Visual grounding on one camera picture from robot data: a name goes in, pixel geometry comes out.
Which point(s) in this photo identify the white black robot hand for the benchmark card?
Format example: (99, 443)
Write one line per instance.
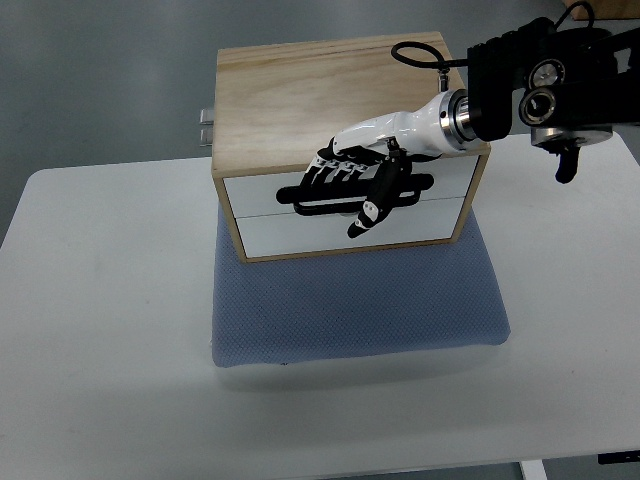
(391, 144)

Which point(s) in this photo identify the wooden drawer cabinet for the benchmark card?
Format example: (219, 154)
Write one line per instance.
(276, 105)

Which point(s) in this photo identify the white bottom drawer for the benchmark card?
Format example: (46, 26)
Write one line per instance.
(287, 234)

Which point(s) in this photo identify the blue mesh cushion mat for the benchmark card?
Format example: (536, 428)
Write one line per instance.
(355, 305)

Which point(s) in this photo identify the lower metal clamp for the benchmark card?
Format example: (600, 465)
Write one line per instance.
(206, 136)

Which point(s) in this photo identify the metal clamp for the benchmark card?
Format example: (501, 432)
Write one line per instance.
(206, 116)
(206, 136)

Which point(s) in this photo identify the upper metal clamp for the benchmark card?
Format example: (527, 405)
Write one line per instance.
(206, 116)

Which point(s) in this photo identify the wooden box in corner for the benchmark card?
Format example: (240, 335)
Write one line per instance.
(606, 9)

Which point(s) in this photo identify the white table leg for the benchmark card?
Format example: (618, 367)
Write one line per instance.
(533, 470)

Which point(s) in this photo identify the black table control panel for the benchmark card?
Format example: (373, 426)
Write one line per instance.
(619, 457)

